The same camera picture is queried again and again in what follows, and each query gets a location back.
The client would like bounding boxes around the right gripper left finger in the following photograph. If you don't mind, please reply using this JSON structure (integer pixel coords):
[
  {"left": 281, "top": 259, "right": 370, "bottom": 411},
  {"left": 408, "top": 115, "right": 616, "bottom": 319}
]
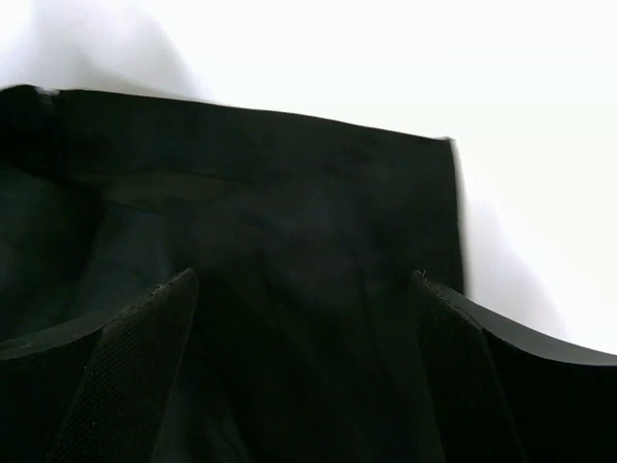
[{"left": 1, "top": 269, "right": 199, "bottom": 462}]

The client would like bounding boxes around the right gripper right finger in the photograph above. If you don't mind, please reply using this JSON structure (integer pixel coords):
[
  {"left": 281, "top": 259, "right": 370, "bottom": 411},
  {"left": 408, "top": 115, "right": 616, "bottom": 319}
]
[{"left": 412, "top": 273, "right": 616, "bottom": 463}]

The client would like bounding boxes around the black pleated skirt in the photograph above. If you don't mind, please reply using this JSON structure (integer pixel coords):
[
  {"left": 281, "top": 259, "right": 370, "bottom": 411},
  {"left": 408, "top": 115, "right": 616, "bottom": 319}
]
[{"left": 1, "top": 86, "right": 464, "bottom": 462}]

